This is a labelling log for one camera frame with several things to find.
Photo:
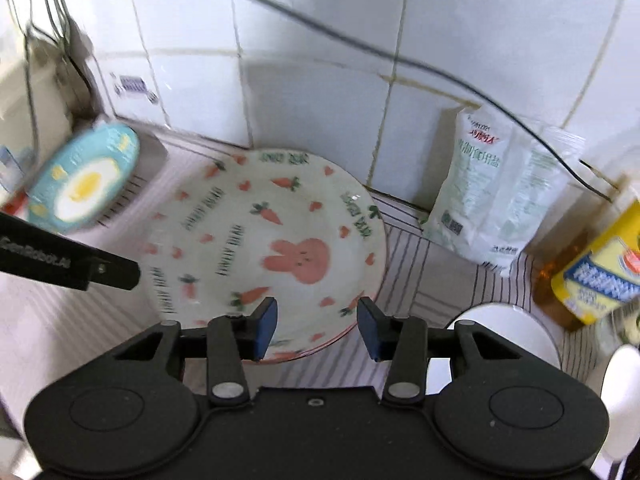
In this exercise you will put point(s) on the yellow label oil bottle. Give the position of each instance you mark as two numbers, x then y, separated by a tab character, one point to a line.
595	280

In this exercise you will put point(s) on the pink rimmed plate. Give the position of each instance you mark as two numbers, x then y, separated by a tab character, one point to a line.
290	357

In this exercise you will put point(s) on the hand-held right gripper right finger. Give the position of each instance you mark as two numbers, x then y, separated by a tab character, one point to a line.
369	332

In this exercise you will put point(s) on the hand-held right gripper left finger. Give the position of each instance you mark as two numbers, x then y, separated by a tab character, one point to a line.
265	330

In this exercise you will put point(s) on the white carrot rabbit plate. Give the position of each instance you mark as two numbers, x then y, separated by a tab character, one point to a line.
280	220

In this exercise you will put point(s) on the thin metal rods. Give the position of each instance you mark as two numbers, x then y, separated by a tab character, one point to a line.
50	0

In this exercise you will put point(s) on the grey bowl black rim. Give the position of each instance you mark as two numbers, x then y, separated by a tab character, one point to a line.
510	335

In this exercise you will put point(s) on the white powder bag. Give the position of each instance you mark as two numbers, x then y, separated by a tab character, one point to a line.
480	200

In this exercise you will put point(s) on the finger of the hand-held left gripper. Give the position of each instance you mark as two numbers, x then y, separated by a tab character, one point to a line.
117	275

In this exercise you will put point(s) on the striped white tablecloth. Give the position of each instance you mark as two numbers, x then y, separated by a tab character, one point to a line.
425	280

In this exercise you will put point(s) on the blue fried egg plate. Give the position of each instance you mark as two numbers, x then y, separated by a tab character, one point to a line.
85	185

